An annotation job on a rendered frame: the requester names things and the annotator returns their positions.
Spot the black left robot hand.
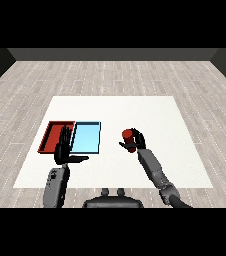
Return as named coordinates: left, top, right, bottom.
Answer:
left=53, top=125, right=90, bottom=166

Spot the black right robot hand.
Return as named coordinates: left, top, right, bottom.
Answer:
left=118, top=127, right=147, bottom=151

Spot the red can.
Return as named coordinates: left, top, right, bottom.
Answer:
left=121, top=129, right=138, bottom=154

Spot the red shallow open box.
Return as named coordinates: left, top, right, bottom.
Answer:
left=37, top=120, right=77, bottom=155

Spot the light blue shallow open box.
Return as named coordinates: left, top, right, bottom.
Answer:
left=69, top=120, right=102, bottom=155

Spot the dark grey robot body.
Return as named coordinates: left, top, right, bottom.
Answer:
left=81, top=188, right=145, bottom=209

